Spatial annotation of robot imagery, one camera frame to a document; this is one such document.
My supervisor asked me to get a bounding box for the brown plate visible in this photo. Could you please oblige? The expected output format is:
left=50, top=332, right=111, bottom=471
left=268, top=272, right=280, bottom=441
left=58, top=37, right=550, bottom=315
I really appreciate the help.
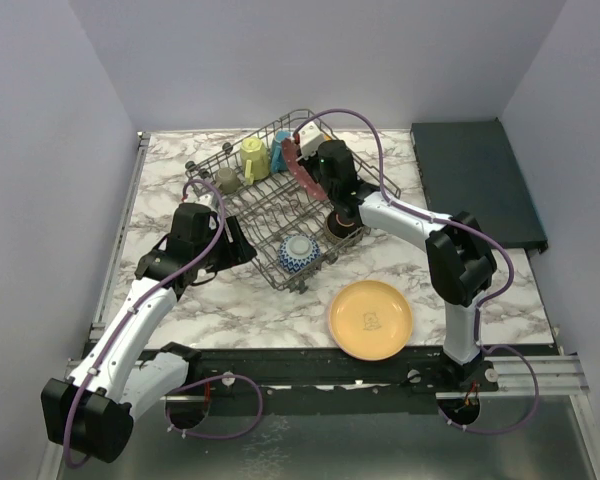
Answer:
left=281, top=138, right=328, bottom=201

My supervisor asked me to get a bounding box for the small grey cup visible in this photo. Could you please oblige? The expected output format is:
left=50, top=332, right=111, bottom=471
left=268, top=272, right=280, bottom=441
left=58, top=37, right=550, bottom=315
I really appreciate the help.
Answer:
left=214, top=167, right=242, bottom=195

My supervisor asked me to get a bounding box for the red patterned bowl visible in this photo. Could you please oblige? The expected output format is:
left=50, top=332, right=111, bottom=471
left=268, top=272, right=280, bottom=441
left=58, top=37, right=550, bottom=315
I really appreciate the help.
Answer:
left=278, top=234, right=321, bottom=274

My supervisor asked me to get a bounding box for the blue floral mug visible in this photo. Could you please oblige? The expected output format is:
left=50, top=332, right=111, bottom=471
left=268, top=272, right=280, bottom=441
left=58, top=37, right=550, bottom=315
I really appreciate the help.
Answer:
left=270, top=130, right=291, bottom=173

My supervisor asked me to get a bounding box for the dark brown cream bowl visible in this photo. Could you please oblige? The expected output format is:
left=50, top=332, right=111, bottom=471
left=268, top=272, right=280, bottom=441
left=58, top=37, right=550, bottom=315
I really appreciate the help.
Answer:
left=323, top=211, right=363, bottom=244

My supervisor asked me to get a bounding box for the grey wire dish rack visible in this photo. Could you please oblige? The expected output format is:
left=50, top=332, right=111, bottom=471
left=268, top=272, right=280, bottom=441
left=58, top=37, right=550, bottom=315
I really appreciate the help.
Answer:
left=184, top=108, right=402, bottom=295

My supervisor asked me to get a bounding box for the yellow green mug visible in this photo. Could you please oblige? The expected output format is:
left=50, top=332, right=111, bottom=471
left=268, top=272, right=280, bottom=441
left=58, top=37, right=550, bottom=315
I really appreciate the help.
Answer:
left=240, top=137, right=270, bottom=185

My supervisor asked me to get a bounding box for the yellow pink rimmed plate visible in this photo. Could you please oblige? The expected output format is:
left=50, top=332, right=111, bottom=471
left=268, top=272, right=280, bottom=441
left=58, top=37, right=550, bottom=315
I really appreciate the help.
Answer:
left=327, top=280, right=414, bottom=362

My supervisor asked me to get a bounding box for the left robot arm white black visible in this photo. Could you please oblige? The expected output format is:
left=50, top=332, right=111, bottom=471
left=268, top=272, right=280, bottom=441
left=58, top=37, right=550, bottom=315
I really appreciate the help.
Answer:
left=41, top=203, right=256, bottom=469

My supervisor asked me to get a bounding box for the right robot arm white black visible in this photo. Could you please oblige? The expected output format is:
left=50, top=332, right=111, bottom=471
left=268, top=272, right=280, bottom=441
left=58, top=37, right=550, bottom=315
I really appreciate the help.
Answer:
left=294, top=136, right=496, bottom=392

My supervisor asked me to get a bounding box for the dark blue flat box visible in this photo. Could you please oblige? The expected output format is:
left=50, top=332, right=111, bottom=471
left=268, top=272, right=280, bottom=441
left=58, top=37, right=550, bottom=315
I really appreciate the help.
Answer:
left=411, top=119, right=548, bottom=253

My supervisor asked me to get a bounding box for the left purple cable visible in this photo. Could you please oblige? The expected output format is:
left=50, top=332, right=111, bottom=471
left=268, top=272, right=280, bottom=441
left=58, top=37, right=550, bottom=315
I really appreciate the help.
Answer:
left=62, top=179, right=264, bottom=469

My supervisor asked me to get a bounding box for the purple cable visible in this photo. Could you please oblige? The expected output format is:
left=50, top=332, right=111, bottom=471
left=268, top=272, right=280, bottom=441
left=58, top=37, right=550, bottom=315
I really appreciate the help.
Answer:
left=293, top=108, right=540, bottom=435
left=62, top=179, right=264, bottom=469

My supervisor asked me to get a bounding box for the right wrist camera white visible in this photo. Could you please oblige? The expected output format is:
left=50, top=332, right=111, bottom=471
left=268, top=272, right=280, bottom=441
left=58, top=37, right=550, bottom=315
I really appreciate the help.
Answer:
left=294, top=121, right=330, bottom=159

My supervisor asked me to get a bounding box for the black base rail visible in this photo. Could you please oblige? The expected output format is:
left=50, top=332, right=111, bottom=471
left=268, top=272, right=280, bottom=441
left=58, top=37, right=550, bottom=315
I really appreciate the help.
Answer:
left=162, top=342, right=498, bottom=419

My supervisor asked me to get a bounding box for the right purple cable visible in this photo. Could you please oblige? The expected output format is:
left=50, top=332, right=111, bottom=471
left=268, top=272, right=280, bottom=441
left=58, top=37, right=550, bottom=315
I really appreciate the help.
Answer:
left=293, top=108, right=540, bottom=435

